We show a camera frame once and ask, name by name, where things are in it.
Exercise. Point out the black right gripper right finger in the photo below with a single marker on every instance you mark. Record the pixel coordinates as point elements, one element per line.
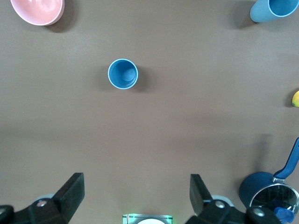
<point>203,203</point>

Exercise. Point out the blue plastic cup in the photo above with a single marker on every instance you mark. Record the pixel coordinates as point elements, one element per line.
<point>122,73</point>
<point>261,12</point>

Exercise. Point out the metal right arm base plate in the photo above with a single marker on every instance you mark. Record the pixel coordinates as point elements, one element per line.
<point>130,218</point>

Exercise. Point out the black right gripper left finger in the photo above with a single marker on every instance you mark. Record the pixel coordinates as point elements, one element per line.
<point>65,200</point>

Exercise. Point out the pink bowl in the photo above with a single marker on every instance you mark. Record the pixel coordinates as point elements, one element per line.
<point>37,10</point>

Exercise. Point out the yellow lemon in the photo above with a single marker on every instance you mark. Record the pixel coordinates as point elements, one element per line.
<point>296,99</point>

